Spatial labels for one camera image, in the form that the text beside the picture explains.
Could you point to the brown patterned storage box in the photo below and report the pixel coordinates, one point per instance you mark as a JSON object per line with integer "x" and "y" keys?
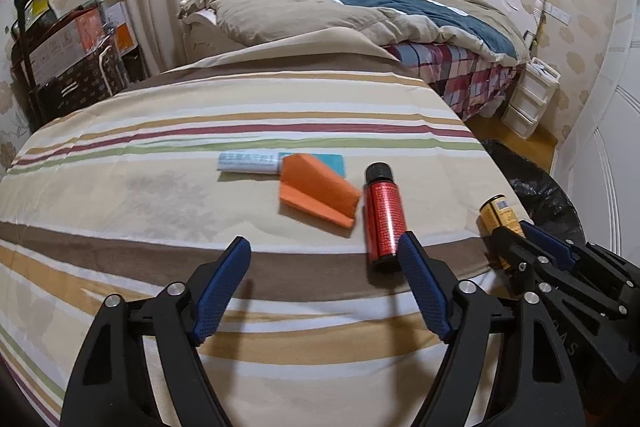
{"x": 85, "y": 77}

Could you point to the white tube box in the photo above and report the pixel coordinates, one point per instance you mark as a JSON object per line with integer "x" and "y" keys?
{"x": 247, "y": 163}

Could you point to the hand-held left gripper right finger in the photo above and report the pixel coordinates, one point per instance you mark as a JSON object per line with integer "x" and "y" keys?
{"x": 422, "y": 287}

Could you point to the white and orange box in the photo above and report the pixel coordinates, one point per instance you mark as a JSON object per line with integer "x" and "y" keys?
{"x": 122, "y": 32}

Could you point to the striped bed sheet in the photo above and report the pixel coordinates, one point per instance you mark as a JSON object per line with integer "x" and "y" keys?
{"x": 200, "y": 217}

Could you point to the bed with checkered quilt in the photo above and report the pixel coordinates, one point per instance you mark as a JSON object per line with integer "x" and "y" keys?
{"x": 320, "y": 14}

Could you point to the black trash bag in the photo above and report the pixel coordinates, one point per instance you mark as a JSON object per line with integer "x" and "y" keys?
{"x": 540, "y": 192}

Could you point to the white door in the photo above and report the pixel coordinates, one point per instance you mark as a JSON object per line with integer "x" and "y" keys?
{"x": 610, "y": 107}

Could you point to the white wall plate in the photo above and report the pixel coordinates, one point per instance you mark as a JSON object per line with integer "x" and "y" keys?
{"x": 559, "y": 13}

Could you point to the cardboard box with orange label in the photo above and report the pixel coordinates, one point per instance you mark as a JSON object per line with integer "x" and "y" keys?
{"x": 60, "y": 42}

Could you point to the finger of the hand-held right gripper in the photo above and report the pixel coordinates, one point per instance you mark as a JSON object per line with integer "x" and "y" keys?
{"x": 547, "y": 244}
{"x": 550, "y": 274}

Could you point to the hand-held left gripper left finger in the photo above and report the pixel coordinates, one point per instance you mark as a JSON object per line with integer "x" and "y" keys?
{"x": 222, "y": 287}

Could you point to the small yellow bottle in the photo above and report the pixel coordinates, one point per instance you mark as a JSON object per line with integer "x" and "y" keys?
{"x": 495, "y": 212}

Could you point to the yellow tag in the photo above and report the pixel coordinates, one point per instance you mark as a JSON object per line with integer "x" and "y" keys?
{"x": 41, "y": 2}

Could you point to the plaid bed sheet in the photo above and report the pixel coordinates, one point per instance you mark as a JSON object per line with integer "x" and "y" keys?
{"x": 465, "y": 77}

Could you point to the red bottle with black cap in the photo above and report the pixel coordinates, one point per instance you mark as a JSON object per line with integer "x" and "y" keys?
{"x": 382, "y": 217}

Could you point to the teal card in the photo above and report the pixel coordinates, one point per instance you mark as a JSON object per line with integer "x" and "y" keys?
{"x": 327, "y": 163}

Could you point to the white plastic drawer unit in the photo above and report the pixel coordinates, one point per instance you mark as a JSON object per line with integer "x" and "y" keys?
{"x": 527, "y": 99}

